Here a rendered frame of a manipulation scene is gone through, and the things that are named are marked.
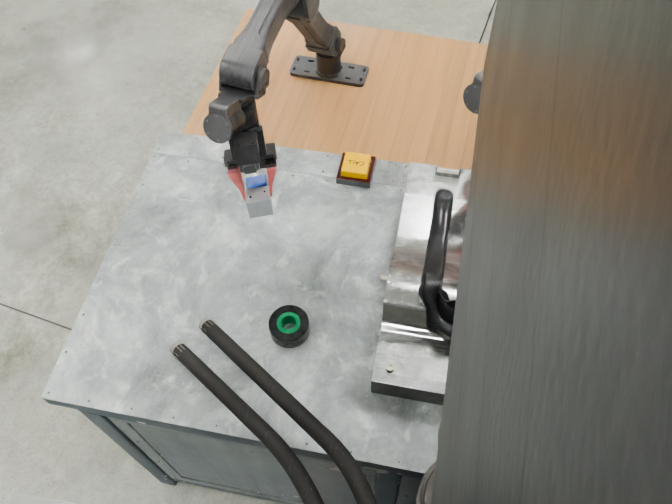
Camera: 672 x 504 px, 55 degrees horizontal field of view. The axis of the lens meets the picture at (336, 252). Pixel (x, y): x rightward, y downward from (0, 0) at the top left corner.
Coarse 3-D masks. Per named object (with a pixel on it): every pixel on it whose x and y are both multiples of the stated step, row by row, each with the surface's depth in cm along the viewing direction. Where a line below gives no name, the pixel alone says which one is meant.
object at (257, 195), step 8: (256, 176) 135; (264, 176) 135; (248, 184) 134; (256, 184) 134; (264, 184) 134; (248, 192) 131; (256, 192) 131; (264, 192) 132; (248, 200) 130; (256, 200) 130; (264, 200) 130; (248, 208) 132; (256, 208) 132; (264, 208) 132; (272, 208) 133; (256, 216) 134
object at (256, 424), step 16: (176, 352) 127; (192, 352) 127; (192, 368) 124; (208, 368) 124; (208, 384) 121; (224, 384) 121; (224, 400) 119; (240, 400) 118; (240, 416) 116; (256, 416) 116; (256, 432) 114
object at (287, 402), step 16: (208, 320) 130; (208, 336) 129; (224, 336) 127; (224, 352) 126; (240, 352) 123; (240, 368) 123; (256, 368) 120; (272, 384) 117; (288, 400) 114; (304, 416) 112; (320, 432) 109
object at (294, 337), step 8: (280, 312) 130; (288, 312) 130; (296, 312) 130; (304, 312) 130; (272, 320) 129; (280, 320) 129; (288, 320) 131; (296, 320) 129; (304, 320) 129; (272, 328) 128; (280, 328) 128; (296, 328) 128; (304, 328) 128; (272, 336) 129; (280, 336) 127; (288, 336) 127; (296, 336) 127; (304, 336) 128; (280, 344) 129; (288, 344) 128; (296, 344) 129
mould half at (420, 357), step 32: (416, 192) 138; (416, 224) 134; (416, 256) 128; (448, 256) 129; (416, 288) 120; (448, 288) 120; (384, 320) 124; (416, 320) 122; (384, 352) 122; (416, 352) 122; (448, 352) 122; (384, 384) 119; (416, 384) 118
